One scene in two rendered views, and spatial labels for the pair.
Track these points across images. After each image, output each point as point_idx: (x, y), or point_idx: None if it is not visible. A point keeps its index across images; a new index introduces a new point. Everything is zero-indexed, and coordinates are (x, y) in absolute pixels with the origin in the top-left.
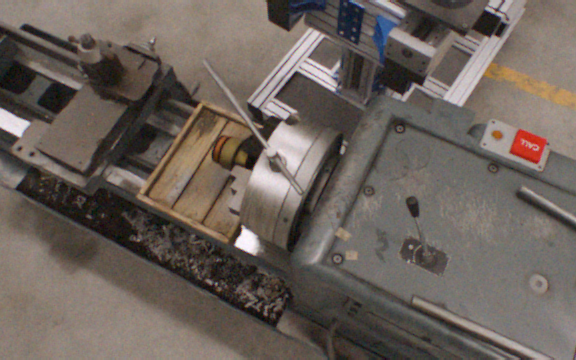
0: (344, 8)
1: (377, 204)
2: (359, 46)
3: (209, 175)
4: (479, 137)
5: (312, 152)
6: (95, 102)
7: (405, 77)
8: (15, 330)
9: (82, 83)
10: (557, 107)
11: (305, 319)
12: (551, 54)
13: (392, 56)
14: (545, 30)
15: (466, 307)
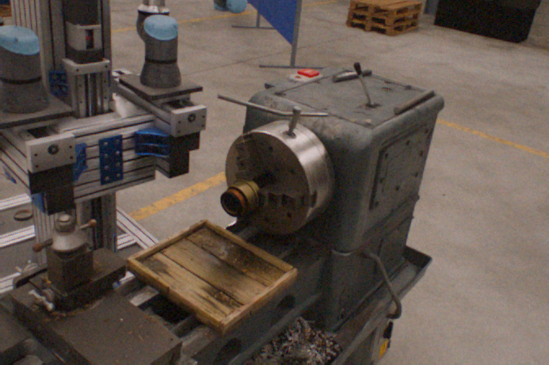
0: (105, 149)
1: (334, 109)
2: (124, 179)
3: (217, 274)
4: (297, 81)
5: (286, 122)
6: (87, 316)
7: (186, 151)
8: None
9: None
10: (167, 210)
11: (342, 328)
12: (119, 197)
13: (182, 131)
14: None
15: (399, 104)
